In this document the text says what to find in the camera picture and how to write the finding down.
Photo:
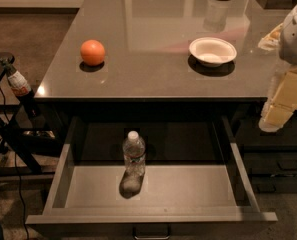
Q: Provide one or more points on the cola bottle with red label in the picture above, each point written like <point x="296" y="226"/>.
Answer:
<point x="21" y="88"/>

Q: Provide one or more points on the black side stand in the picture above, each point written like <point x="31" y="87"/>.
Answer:
<point x="20" y="135"/>

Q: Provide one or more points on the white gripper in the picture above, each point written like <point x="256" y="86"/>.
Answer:
<point x="295" y="39"/>

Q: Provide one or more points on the white paper bowl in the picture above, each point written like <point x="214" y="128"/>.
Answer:
<point x="212" y="52"/>

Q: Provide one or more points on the metal drawer handle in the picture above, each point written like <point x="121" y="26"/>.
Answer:
<point x="139" y="235"/>

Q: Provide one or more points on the orange ball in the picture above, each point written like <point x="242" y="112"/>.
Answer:
<point x="92" y="52"/>

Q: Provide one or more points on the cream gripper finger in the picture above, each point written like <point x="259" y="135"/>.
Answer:
<point x="273" y="118"/>

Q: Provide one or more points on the dark lower cabinet drawers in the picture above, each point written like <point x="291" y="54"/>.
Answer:
<point x="270" y="159"/>

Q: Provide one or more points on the clear plastic water bottle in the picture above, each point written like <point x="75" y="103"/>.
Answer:
<point x="134" y="154"/>

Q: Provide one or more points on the open grey top drawer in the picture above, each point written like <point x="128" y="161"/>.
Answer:
<point x="195" y="183"/>

